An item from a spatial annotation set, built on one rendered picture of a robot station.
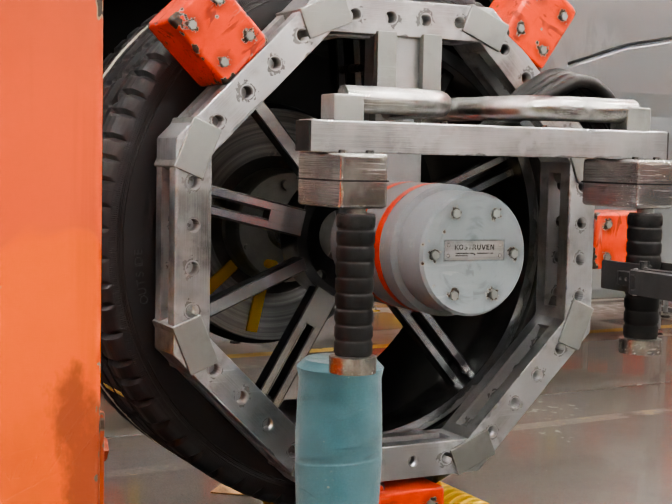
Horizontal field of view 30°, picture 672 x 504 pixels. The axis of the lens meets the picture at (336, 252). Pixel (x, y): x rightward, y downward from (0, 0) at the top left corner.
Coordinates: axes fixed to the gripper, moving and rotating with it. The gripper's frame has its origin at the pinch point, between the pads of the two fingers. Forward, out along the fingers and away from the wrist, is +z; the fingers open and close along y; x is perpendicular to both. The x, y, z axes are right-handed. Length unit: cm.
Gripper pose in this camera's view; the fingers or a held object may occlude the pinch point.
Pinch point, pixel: (640, 276)
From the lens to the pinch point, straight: 134.6
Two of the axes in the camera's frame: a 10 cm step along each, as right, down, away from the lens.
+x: 0.2, -10.0, -0.8
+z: -4.6, -0.8, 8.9
